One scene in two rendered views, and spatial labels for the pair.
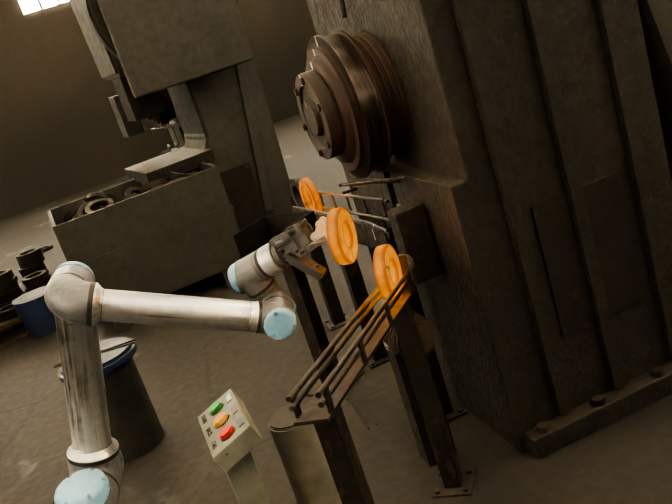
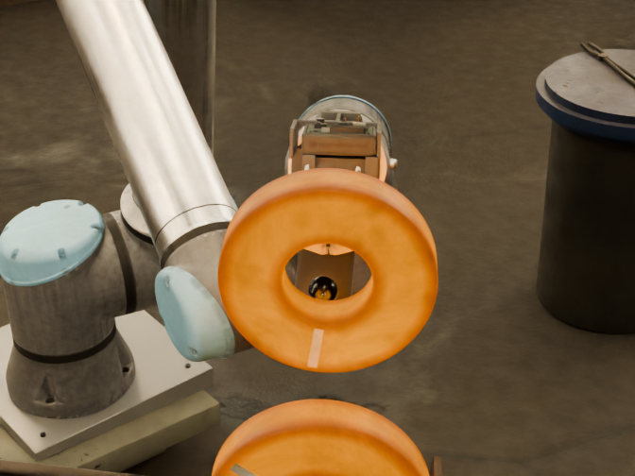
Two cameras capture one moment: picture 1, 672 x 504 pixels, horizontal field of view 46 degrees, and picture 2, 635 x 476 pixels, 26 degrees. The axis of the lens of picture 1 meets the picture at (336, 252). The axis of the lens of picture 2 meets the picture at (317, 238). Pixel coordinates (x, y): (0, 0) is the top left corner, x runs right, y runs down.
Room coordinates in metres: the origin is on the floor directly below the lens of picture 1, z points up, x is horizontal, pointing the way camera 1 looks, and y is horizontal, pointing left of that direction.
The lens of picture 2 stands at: (1.81, -0.83, 1.35)
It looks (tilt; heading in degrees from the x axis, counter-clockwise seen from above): 29 degrees down; 71
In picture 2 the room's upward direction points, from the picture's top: straight up
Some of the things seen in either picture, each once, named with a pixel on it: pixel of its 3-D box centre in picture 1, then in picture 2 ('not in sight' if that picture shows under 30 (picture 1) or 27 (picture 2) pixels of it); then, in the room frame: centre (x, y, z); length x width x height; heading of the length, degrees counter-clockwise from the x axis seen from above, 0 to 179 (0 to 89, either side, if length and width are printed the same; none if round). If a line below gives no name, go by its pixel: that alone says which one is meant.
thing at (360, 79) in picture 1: (346, 105); not in sight; (2.55, -0.17, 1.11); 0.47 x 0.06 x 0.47; 14
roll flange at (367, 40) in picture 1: (369, 97); not in sight; (2.57, -0.25, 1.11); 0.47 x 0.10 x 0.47; 14
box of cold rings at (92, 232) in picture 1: (147, 239); not in sight; (5.06, 1.13, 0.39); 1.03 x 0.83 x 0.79; 108
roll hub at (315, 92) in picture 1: (318, 115); not in sight; (2.53, -0.08, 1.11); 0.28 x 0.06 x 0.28; 14
